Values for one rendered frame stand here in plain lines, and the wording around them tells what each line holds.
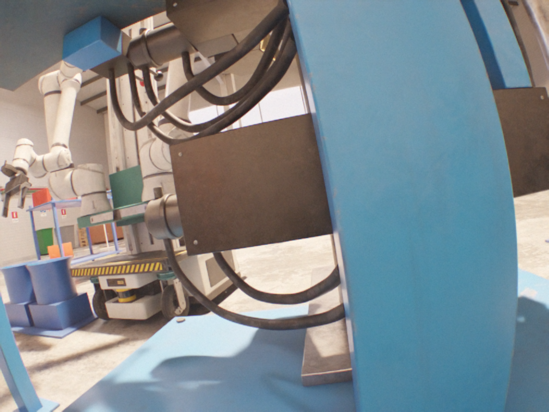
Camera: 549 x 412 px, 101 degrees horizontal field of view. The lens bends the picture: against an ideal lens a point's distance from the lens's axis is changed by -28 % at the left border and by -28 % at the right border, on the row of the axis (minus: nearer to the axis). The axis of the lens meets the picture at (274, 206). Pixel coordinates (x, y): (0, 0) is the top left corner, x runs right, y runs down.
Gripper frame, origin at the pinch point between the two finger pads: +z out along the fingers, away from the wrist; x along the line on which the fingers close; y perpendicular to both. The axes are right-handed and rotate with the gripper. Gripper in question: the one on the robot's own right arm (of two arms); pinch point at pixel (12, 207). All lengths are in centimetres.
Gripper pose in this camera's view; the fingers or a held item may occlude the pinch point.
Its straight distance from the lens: 143.9
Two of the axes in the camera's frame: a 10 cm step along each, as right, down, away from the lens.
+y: 2.0, 3.5, 9.1
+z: 2.3, 8.9, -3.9
